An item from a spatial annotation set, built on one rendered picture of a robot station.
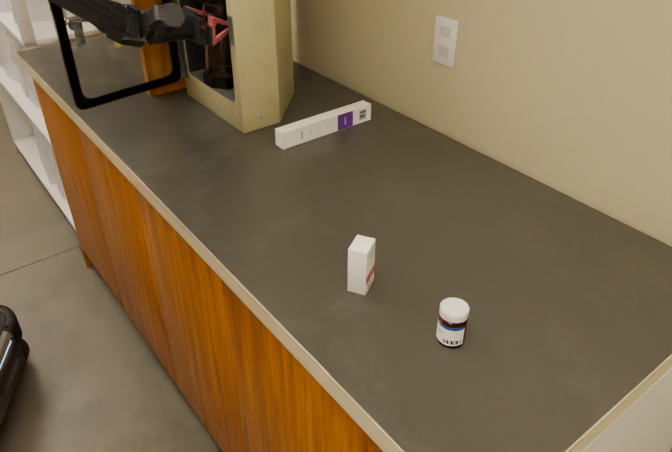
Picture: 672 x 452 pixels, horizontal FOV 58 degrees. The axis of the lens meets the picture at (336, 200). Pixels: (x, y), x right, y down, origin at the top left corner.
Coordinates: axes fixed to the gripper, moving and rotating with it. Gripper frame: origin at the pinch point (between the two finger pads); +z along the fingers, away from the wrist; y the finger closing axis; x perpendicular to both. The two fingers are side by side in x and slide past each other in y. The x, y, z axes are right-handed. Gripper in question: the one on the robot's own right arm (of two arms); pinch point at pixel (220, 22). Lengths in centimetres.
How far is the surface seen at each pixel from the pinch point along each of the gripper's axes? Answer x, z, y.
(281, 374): 45, -32, -70
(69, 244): 120, -18, 106
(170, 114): 24.9, -12.1, 7.6
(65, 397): 122, -50, 23
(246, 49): 2.7, -2.5, -15.2
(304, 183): 24, -7, -44
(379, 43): 6.0, 38.1, -19.3
